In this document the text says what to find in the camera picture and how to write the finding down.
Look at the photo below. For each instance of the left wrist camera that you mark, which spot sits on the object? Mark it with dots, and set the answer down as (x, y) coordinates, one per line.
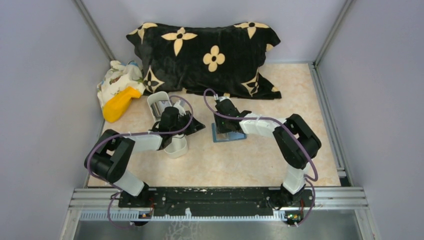
(179, 104)

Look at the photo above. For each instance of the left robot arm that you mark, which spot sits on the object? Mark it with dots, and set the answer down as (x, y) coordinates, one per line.
(110, 156)

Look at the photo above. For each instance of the black cards in tray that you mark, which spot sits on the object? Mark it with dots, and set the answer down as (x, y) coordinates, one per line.
(158, 108)

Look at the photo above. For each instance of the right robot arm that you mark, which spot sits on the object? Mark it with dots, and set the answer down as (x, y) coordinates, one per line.
(296, 141)

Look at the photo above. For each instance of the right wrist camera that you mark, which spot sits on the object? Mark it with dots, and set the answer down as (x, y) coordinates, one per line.
(221, 98)

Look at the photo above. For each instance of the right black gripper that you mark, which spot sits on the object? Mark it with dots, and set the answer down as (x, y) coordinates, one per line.
(223, 124)

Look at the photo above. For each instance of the white oblong plastic tray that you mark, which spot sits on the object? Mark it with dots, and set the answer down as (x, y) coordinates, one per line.
(174, 145)

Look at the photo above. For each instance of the floral patterned cloth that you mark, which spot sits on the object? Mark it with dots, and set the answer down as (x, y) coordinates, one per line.
(117, 79)

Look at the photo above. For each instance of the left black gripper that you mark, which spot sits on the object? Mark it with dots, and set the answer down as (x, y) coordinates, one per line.
(191, 125)

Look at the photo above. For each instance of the yellow plastic object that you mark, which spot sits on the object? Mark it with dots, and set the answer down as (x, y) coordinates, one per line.
(114, 108)

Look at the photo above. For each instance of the blue leather card holder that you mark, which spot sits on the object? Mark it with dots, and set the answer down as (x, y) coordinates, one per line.
(226, 137)

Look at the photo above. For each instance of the black pillow with cream flowers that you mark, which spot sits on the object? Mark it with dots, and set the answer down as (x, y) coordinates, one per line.
(193, 59)

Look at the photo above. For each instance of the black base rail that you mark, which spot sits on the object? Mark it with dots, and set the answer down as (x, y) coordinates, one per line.
(216, 201)

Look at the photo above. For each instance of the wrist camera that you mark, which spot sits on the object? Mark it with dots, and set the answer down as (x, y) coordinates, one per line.
(179, 104)
(221, 98)

